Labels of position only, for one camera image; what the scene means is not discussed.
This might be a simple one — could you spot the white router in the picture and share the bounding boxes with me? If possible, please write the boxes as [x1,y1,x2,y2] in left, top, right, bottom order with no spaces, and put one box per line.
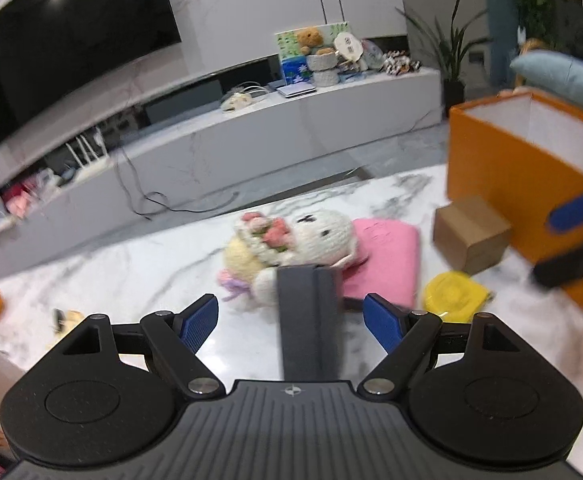
[66,127,110,173]

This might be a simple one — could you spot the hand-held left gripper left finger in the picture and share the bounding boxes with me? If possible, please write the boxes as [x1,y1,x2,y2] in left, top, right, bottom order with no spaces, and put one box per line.
[46,294,222,396]

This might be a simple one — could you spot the black white figurine group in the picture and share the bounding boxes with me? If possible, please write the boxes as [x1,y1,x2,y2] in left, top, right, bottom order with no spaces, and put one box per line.
[384,50,422,76]

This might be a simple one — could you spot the decorative plate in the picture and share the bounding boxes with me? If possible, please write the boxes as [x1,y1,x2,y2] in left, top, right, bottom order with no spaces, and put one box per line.
[361,40,387,70]

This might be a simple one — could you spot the crochet bunny doll with flowers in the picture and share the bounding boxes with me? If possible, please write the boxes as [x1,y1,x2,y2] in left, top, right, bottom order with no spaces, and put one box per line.
[216,209,369,311]

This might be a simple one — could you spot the black television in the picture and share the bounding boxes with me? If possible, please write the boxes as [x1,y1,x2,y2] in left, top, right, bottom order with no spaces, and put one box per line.
[0,0,182,151]

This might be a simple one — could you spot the dark grey book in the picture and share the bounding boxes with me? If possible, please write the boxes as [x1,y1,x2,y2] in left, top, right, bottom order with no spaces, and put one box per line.
[276,263,345,383]

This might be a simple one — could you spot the black cable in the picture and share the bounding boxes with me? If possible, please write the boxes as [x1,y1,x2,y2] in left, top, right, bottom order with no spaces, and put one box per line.
[114,150,240,221]

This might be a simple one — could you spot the wooden chair back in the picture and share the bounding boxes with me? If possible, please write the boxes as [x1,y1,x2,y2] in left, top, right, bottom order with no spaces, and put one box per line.
[519,37,562,57]

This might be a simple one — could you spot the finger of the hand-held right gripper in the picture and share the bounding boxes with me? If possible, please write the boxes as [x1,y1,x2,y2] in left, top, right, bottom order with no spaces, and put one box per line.
[530,232,583,291]
[548,160,583,235]

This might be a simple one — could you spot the orange storage box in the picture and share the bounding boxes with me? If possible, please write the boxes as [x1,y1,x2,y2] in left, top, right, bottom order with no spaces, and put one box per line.
[446,87,583,338]

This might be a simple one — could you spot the pink snap wallet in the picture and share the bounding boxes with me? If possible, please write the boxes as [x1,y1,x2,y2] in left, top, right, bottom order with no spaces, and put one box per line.
[339,217,419,311]

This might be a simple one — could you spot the white round hand fan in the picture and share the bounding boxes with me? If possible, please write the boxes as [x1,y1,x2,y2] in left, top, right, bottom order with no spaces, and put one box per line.
[332,32,365,66]

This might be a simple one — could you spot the long-leaf potted plant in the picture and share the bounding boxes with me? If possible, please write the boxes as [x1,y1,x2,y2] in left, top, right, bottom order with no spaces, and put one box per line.
[396,0,492,118]

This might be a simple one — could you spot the green picture card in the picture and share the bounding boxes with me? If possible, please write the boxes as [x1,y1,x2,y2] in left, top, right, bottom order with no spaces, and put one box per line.
[275,21,352,61]

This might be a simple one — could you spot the small brown teddy bear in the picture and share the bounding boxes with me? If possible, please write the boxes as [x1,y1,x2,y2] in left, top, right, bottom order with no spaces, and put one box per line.
[296,26,335,56]

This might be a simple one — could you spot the silver laptop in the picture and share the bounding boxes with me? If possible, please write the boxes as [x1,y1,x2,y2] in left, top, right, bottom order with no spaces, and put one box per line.
[276,82,318,98]

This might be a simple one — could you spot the yellow round plastic case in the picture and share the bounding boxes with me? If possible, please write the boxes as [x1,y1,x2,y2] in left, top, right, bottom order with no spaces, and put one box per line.
[424,271,489,323]

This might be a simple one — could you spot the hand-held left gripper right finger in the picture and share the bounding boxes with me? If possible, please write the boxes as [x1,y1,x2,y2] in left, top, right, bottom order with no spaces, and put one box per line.
[356,294,535,396]

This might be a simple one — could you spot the blue floral box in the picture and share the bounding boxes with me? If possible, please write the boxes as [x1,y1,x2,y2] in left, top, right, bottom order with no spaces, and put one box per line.
[282,57,313,86]

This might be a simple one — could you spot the light blue cushion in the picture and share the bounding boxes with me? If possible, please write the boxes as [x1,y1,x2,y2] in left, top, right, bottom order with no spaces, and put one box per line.
[510,51,583,118]

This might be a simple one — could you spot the pale yellow small object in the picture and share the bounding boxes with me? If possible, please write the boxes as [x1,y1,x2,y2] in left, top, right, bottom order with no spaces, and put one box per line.
[52,309,83,348]

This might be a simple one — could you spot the brown cardboard box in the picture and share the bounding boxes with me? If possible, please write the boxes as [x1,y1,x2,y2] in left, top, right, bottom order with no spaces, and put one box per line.
[432,196,513,276]

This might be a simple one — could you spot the white marble tv cabinet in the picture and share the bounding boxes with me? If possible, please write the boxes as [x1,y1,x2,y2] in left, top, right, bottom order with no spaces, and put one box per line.
[0,55,445,281]

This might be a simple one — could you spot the pink packages heap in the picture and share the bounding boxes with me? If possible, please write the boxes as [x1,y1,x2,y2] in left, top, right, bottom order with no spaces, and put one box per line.
[0,180,47,218]

